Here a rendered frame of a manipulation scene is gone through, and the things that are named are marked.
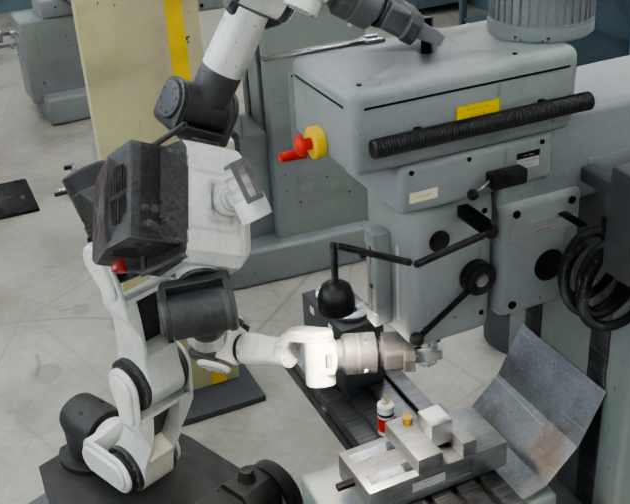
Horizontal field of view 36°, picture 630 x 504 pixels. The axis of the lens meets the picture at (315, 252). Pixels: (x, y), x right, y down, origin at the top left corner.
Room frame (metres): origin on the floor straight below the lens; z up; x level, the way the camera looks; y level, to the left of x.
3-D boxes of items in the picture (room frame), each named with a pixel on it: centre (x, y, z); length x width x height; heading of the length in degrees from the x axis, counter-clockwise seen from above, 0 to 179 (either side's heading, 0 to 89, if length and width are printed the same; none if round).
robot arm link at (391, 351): (1.72, -0.13, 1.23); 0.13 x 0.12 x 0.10; 2
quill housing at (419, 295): (1.72, -0.23, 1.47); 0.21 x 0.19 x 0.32; 22
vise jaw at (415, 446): (1.67, -0.19, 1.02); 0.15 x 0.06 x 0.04; 24
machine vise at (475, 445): (1.68, -0.21, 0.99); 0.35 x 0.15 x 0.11; 114
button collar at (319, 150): (1.64, -0.01, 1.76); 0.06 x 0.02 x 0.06; 22
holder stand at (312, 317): (2.11, -0.06, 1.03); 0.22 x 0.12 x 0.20; 26
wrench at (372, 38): (1.77, -0.04, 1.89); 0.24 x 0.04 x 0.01; 112
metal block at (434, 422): (1.69, -0.24, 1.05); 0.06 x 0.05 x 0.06; 24
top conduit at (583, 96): (1.60, -0.31, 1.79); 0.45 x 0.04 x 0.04; 112
